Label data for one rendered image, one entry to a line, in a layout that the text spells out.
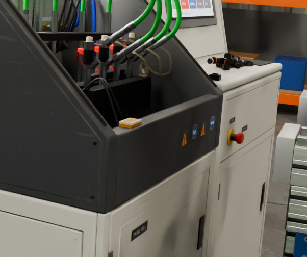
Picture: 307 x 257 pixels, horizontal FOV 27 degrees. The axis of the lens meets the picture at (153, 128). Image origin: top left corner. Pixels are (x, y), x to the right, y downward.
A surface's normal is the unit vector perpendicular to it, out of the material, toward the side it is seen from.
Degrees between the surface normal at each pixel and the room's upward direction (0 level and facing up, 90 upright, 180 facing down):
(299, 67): 90
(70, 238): 90
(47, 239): 90
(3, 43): 90
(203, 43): 76
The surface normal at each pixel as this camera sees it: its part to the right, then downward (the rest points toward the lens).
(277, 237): 0.07, -0.97
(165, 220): 0.91, 0.15
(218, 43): 0.89, -0.08
